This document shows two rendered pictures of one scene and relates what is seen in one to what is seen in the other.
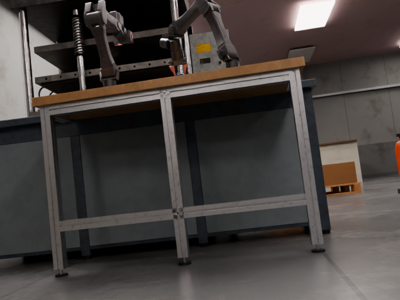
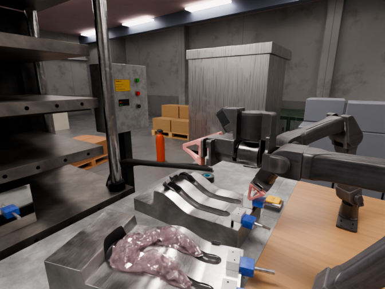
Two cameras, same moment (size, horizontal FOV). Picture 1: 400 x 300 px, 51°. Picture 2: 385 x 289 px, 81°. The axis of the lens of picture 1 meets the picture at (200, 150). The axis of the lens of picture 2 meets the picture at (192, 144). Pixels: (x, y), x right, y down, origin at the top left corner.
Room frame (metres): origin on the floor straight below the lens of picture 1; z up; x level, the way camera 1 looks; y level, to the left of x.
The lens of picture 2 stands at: (2.10, 0.87, 1.36)
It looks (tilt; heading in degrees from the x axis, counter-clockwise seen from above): 15 degrees down; 299
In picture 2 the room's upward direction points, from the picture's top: straight up
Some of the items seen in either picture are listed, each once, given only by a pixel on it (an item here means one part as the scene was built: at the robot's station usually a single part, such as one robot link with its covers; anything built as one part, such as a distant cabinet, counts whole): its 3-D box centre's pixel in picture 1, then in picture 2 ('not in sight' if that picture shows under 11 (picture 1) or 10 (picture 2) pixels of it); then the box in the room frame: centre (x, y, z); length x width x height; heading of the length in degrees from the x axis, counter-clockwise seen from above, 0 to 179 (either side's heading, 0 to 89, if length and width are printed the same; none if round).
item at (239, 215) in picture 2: not in sight; (251, 222); (2.26, 0.17, 0.89); 0.13 x 0.05 x 0.05; 175
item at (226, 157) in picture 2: (120, 36); (227, 150); (2.29, 0.36, 1.20); 0.10 x 0.07 x 0.07; 83
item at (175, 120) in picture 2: not in sight; (179, 120); (5.41, -4.25, 0.39); 1.33 x 0.95 x 0.78; 174
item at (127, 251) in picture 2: not in sight; (154, 248); (2.47, 0.45, 0.90); 0.26 x 0.18 x 0.08; 13
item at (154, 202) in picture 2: not in sight; (195, 199); (2.53, 0.09, 0.87); 0.50 x 0.26 x 0.14; 176
